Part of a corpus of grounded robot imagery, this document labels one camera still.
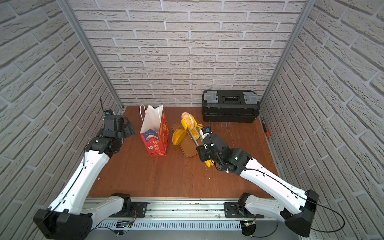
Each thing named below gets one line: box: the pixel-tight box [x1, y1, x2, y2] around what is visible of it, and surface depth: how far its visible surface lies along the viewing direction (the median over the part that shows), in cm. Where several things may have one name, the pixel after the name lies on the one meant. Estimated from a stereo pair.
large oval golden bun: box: [171, 128, 187, 146], surface depth 93 cm
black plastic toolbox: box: [201, 90, 261, 123], surface depth 103 cm
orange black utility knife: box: [261, 117, 270, 138], surface depth 112 cm
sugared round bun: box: [181, 112, 195, 129], surface depth 79 cm
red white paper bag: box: [139, 104, 169, 157], surface depth 85 cm
